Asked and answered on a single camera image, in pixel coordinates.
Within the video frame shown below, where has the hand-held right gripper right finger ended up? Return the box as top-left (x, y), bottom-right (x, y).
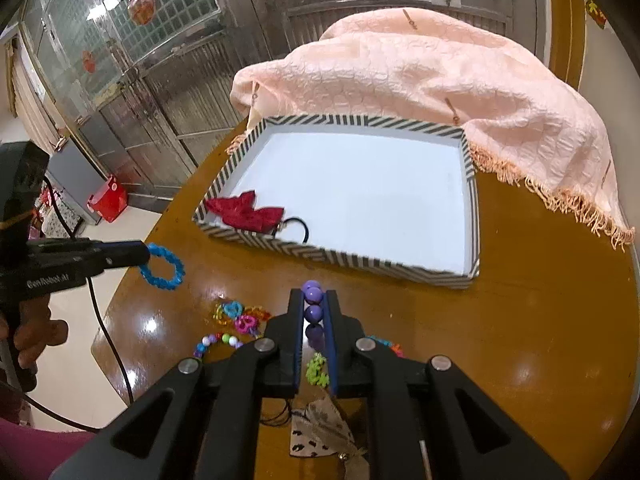
top-left (325, 289), bottom-right (571, 480)

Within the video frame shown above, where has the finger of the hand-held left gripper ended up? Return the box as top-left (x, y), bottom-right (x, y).
top-left (102, 241), bottom-right (151, 267)

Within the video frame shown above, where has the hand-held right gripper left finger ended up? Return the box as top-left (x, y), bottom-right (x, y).
top-left (50, 287), bottom-right (306, 480)

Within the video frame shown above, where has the green turquoise chip bracelet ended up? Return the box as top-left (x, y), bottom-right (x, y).
top-left (304, 337), bottom-right (405, 389)

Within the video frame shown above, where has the purple bead bracelet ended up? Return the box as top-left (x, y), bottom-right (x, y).
top-left (301, 280), bottom-right (326, 352)

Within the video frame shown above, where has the blue bead bracelet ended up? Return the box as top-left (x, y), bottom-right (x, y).
top-left (139, 243), bottom-right (185, 291)

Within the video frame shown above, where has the multicolour bead bracelet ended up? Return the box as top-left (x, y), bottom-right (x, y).
top-left (192, 332), bottom-right (246, 361)

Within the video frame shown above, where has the thin black hair tie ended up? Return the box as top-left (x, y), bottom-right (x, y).
top-left (262, 399), bottom-right (302, 429)

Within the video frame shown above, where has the rainbow plastic link bracelet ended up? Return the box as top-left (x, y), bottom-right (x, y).
top-left (210, 300), bottom-right (274, 339)

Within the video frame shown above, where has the leopard bow with bell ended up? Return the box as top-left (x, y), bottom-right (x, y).
top-left (288, 394), bottom-right (371, 480)

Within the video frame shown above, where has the striped cardboard tray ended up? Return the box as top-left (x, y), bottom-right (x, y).
top-left (192, 114), bottom-right (481, 291)

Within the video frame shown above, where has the person's left hand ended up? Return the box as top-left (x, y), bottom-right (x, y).
top-left (0, 305), bottom-right (69, 368)

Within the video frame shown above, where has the red bag on floor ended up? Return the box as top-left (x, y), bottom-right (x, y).
top-left (86, 174), bottom-right (129, 224)

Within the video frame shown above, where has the grey cabinet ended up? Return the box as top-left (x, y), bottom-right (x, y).
top-left (47, 146), bottom-right (104, 226)

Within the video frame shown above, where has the metal glass-block door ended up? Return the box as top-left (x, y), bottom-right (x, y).
top-left (10, 0), bottom-right (551, 198)

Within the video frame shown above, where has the person's magenta clothing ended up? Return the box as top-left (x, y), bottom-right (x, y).
top-left (0, 419), bottom-right (97, 480)

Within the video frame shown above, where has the round red door decoration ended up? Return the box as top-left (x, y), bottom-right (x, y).
top-left (128, 0), bottom-right (155, 26)

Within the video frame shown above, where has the pink fringed blanket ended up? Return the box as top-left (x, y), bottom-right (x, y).
top-left (229, 8), bottom-right (636, 252)

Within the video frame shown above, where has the black cable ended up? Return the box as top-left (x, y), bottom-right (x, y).
top-left (20, 175), bottom-right (136, 434)

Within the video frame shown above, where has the red bow hair tie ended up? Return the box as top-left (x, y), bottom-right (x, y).
top-left (204, 189), bottom-right (310, 247)

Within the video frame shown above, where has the red gold wall decoration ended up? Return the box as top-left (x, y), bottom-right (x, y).
top-left (584, 0), bottom-right (609, 31)

